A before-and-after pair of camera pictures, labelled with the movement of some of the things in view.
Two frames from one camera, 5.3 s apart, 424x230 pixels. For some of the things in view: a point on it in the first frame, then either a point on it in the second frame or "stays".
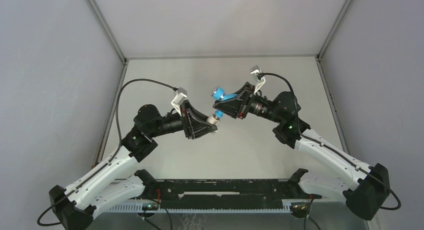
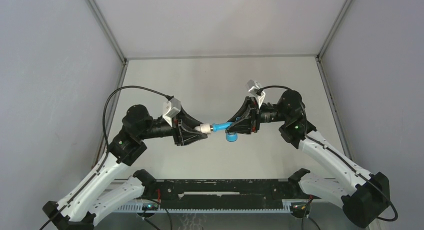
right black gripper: x=237 y=107 → x=247 y=119
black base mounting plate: x=224 y=194 stays
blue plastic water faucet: x=218 y=93 → x=230 y=136
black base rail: x=248 y=189 stays
